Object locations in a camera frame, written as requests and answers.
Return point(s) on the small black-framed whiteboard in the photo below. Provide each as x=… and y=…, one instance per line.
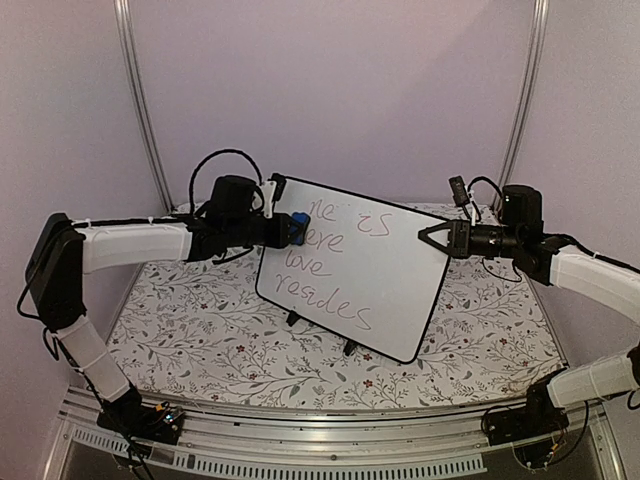
x=362, y=272

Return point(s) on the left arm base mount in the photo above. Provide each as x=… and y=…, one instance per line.
x=162, y=423

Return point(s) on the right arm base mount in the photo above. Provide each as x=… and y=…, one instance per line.
x=503, y=424

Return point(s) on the blue whiteboard eraser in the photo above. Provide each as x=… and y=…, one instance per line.
x=299, y=224

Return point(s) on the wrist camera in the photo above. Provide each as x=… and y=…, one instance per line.
x=459, y=191
x=280, y=183

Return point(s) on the aluminium corner post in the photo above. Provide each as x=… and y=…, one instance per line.
x=125, y=28
x=523, y=106

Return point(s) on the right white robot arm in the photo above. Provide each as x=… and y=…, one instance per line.
x=559, y=261

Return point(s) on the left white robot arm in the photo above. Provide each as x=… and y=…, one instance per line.
x=68, y=250

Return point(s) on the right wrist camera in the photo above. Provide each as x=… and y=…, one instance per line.
x=459, y=191

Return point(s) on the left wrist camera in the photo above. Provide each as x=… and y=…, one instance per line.
x=280, y=183

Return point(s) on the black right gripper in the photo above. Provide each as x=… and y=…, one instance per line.
x=458, y=244

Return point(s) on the left aluminium corner post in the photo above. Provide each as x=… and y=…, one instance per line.
x=125, y=28

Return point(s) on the floral patterned table mat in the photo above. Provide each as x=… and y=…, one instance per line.
x=201, y=332

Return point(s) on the right aluminium corner post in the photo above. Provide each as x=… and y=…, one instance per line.
x=523, y=106

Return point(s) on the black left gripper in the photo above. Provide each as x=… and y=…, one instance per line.
x=281, y=236

